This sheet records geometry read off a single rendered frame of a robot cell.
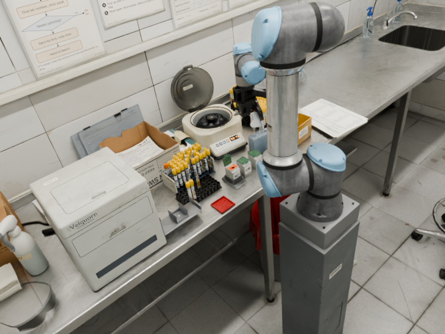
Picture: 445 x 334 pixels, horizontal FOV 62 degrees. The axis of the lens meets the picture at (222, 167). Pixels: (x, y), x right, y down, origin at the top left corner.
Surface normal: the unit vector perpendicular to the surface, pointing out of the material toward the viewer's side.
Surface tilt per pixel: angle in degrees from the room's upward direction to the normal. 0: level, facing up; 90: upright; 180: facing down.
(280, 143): 85
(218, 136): 90
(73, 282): 0
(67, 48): 94
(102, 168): 0
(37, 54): 93
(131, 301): 0
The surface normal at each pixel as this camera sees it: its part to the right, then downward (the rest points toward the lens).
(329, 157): 0.06, -0.80
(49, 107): 0.65, 0.40
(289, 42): 0.19, 0.51
